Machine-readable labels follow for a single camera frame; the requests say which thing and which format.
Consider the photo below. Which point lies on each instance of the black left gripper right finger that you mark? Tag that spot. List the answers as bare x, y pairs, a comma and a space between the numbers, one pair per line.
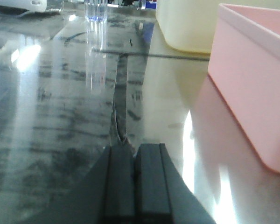
162, 196

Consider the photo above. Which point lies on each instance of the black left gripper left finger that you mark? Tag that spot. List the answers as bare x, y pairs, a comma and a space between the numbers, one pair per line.
104, 196

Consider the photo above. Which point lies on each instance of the cream plastic bin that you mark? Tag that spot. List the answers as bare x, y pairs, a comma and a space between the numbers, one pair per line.
188, 25

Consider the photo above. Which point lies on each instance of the clear water bottle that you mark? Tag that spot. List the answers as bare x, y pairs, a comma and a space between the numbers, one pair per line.
95, 10

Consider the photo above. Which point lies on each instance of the pink plastic bin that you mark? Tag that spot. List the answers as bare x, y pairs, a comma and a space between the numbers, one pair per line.
245, 67

